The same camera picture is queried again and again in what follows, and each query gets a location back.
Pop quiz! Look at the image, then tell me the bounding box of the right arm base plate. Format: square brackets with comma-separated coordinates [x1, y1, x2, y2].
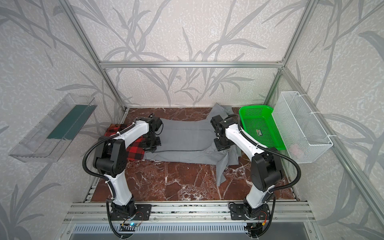
[228, 202, 271, 222]

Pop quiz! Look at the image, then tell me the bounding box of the grey long sleeve shirt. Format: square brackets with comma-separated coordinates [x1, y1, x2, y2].
[144, 104, 241, 186]

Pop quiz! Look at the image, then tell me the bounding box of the aluminium frame horizontal bar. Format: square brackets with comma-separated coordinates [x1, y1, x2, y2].
[100, 61, 283, 69]

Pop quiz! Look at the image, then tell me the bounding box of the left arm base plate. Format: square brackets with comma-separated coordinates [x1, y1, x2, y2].
[110, 204, 152, 221]

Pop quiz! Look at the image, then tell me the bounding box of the green plastic basket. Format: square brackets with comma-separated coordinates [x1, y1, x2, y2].
[239, 105, 286, 151]

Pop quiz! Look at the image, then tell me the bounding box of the clear acrylic wall shelf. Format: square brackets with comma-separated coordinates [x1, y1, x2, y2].
[9, 94, 97, 163]

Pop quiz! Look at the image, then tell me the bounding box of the aluminium mounting rail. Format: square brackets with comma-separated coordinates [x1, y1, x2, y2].
[63, 201, 315, 224]

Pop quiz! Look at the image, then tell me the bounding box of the pink object in wire basket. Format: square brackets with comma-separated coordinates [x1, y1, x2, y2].
[289, 144, 304, 159]

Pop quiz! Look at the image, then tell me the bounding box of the red black plaid shirt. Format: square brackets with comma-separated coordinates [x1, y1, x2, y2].
[104, 124, 145, 162]

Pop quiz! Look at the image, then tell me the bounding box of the white wire mesh basket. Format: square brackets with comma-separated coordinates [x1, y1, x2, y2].
[272, 91, 333, 164]

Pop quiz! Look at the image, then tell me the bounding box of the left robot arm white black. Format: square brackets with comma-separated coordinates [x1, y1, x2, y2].
[93, 115, 163, 218]

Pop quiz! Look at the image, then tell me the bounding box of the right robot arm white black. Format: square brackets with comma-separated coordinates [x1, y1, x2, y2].
[211, 115, 283, 219]

